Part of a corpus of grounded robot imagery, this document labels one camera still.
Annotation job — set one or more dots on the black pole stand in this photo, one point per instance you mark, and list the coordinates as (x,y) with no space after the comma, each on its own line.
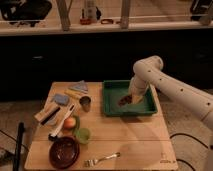
(20,133)

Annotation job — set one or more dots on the dark red bowl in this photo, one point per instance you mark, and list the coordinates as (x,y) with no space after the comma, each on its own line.
(64,152)

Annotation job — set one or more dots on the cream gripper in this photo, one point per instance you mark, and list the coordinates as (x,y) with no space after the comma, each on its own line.
(137,98)

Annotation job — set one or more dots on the grey triangular block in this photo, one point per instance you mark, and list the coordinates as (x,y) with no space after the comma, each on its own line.
(80,86)

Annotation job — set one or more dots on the small green cup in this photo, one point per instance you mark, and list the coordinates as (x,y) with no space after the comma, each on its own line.
(83,135)

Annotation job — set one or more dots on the orange ring object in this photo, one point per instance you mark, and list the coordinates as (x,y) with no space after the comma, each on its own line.
(83,19)

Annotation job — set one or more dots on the silver metal fork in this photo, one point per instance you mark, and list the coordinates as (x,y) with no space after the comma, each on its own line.
(93,162)

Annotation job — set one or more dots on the red yellow apple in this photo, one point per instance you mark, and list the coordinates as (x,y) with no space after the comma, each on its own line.
(69,123)

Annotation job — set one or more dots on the white handled black brush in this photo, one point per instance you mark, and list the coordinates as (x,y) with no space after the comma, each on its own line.
(53,135)

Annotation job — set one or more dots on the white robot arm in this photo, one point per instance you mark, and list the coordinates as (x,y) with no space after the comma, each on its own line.
(149,71)

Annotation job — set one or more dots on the wooden block with black bar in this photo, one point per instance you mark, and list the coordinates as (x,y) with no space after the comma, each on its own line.
(47,113)

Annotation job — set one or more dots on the dark red grape bunch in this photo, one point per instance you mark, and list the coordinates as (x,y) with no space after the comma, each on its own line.
(125,100)

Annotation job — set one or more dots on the white bottle on shelf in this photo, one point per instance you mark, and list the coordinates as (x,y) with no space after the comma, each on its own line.
(90,10)

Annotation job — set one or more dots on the yellow stick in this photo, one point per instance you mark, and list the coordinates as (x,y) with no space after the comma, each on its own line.
(72,94)

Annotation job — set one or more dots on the green leaf plate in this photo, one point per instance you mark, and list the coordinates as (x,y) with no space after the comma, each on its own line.
(77,125)

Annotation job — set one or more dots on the green plastic tray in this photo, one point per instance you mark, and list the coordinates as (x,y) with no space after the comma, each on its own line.
(114,90)

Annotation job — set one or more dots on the black office chair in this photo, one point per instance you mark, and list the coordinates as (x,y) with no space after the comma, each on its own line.
(29,12)

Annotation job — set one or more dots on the small metal cup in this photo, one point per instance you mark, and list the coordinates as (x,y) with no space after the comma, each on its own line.
(85,102)

